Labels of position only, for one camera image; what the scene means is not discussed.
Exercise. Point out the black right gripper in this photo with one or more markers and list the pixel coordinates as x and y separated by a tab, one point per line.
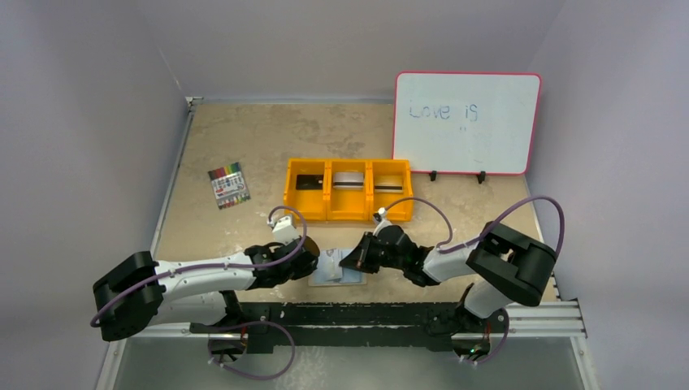
367	250

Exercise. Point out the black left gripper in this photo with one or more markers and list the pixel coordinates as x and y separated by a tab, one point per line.
306	270

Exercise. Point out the beige leather card holder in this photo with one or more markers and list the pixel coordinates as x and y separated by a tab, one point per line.
349	277

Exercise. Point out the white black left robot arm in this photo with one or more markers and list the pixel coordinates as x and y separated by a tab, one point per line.
141	292

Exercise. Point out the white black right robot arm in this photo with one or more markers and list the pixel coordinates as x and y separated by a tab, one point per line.
513	267

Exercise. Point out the silver magnetic stripe card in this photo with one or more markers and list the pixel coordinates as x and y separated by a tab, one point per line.
348	180

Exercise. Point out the black magnetic stripe card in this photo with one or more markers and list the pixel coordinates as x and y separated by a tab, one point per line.
309	182

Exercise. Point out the gold magnetic stripe card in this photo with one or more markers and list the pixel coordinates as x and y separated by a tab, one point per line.
388	184

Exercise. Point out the yellow three-compartment bin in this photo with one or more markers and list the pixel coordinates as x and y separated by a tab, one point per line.
348	205

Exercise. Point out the marker pen pack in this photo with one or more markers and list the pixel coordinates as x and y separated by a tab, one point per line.
229	186

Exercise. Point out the pink-framed whiteboard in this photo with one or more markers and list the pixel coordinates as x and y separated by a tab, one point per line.
470	123

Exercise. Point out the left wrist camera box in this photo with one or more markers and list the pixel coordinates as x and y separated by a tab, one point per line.
283	230

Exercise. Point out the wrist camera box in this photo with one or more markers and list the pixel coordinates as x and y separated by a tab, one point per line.
283	230
382	222

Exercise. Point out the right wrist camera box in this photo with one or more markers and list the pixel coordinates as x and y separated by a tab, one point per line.
382	222

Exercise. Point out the black front table rail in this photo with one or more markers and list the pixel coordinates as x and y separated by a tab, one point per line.
435	326

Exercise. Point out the right aluminium frame rail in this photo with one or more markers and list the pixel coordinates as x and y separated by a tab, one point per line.
550	319

